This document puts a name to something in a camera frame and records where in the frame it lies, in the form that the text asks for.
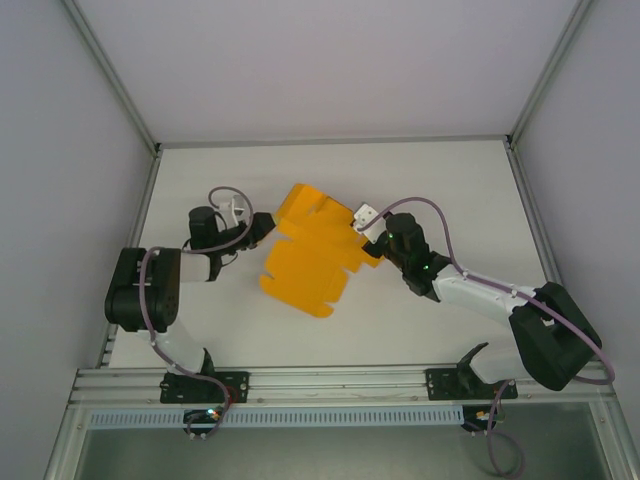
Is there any aluminium table edge rail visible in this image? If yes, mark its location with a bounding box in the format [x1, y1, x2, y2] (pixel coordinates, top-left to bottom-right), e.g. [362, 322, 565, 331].
[157, 134, 511, 150]
[503, 144, 564, 289]
[97, 147, 164, 370]

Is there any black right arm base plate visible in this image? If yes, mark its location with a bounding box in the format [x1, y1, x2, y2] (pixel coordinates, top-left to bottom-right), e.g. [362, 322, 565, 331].
[424, 367, 517, 401]

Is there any aluminium frame leg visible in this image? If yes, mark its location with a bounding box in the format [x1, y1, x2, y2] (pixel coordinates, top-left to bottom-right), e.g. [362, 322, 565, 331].
[42, 403, 94, 480]
[589, 394, 640, 480]

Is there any grey metal panel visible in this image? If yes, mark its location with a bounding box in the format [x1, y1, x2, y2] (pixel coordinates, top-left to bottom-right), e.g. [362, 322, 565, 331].
[74, 402, 619, 480]

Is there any light blue slotted cable duct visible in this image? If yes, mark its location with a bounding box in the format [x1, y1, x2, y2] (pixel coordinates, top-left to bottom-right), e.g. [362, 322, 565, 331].
[87, 405, 465, 429]

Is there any long aluminium mounting rail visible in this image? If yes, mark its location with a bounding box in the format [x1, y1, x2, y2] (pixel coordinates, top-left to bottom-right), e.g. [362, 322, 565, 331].
[69, 366, 617, 407]

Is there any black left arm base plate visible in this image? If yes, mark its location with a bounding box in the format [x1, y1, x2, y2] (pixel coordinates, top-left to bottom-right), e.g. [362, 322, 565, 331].
[159, 370, 251, 404]

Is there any small electronics board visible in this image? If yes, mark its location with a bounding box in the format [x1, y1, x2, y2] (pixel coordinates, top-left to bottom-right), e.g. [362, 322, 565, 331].
[462, 405, 507, 432]
[182, 408, 227, 427]

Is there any aluminium frame post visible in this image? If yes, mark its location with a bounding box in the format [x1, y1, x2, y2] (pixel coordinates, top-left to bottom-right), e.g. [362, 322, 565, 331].
[504, 0, 601, 149]
[62, 0, 162, 154]

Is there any orange paper box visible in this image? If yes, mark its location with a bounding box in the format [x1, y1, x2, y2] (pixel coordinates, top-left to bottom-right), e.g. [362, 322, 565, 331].
[258, 183, 386, 320]

